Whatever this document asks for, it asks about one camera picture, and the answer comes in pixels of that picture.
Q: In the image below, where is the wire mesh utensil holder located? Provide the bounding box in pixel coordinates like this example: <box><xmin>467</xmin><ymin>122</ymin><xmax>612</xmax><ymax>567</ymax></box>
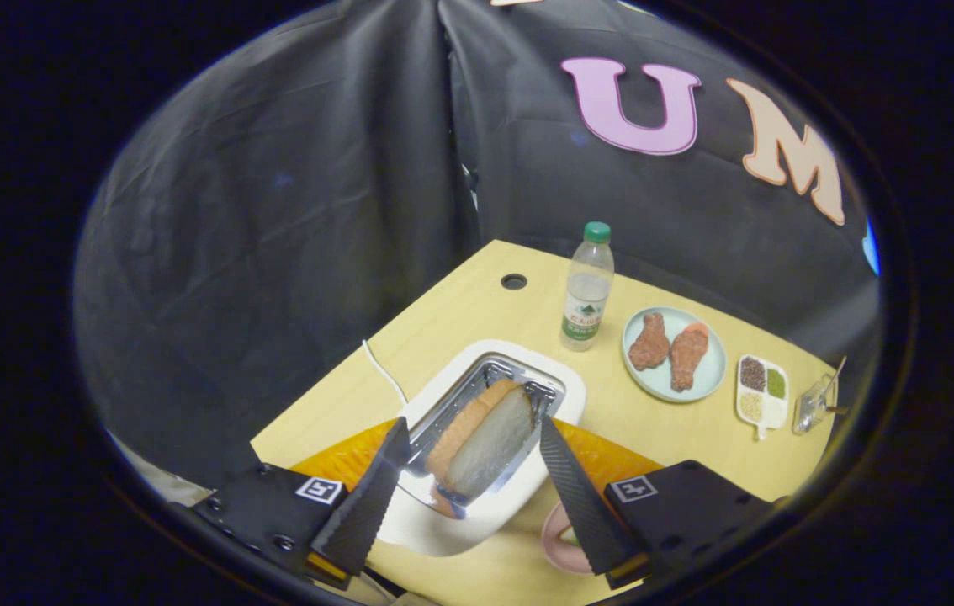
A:
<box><xmin>792</xmin><ymin>358</ymin><xmax>848</xmax><ymax>435</ymax></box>

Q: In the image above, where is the white toaster cable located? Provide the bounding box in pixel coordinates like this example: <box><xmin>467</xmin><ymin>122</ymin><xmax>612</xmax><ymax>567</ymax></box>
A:
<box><xmin>362</xmin><ymin>339</ymin><xmax>409</xmax><ymax>405</ymax></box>

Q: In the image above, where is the person's beige clothing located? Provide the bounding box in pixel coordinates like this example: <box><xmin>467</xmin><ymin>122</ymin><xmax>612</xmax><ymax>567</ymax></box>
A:
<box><xmin>111</xmin><ymin>433</ymin><xmax>217</xmax><ymax>508</ymax></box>

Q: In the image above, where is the white toaster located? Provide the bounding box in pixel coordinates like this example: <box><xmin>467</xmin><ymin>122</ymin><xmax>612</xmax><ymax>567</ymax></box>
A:
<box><xmin>376</xmin><ymin>339</ymin><xmax>587</xmax><ymax>558</ymax></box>

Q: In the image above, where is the black backdrop cloth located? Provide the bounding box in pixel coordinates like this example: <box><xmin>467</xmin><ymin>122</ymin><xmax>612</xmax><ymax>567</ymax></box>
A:
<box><xmin>73</xmin><ymin>0</ymin><xmax>882</xmax><ymax>491</ymax></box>

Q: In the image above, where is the clear water bottle green cap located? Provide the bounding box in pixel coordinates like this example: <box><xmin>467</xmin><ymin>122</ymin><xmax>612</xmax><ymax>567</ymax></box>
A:
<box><xmin>559</xmin><ymin>221</ymin><xmax>615</xmax><ymax>353</ymax></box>

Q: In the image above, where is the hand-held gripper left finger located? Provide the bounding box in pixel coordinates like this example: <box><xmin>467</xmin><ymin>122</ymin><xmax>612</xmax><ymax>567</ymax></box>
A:
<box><xmin>191</xmin><ymin>417</ymin><xmax>411</xmax><ymax>590</ymax></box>

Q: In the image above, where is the brown meat piece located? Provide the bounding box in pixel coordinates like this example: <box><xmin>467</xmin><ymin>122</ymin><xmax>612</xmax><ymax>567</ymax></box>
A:
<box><xmin>628</xmin><ymin>312</ymin><xmax>671</xmax><ymax>372</ymax></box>
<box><xmin>669</xmin><ymin>322</ymin><xmax>710</xmax><ymax>392</ymax></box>

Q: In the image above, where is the pale green plate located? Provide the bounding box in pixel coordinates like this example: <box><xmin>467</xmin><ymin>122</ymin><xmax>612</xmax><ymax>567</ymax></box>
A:
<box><xmin>621</xmin><ymin>306</ymin><xmax>728</xmax><ymax>404</ymax></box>

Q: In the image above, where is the white divided dish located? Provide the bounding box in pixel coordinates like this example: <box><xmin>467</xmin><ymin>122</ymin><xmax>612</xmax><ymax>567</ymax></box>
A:
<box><xmin>735</xmin><ymin>353</ymin><xmax>790</xmax><ymax>441</ymax></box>

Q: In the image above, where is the plain toast bread slice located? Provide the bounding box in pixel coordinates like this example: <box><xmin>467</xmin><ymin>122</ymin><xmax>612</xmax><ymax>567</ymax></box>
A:
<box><xmin>425</xmin><ymin>379</ymin><xmax>538</xmax><ymax>499</ymax></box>

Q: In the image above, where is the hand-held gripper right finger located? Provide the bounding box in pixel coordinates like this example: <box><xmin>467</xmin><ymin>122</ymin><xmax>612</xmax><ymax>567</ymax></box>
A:
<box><xmin>539</xmin><ymin>417</ymin><xmax>781</xmax><ymax>590</ymax></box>

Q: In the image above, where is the pink plate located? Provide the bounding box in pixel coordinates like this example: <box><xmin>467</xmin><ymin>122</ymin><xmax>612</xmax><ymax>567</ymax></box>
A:
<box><xmin>541</xmin><ymin>502</ymin><xmax>604</xmax><ymax>576</ymax></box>

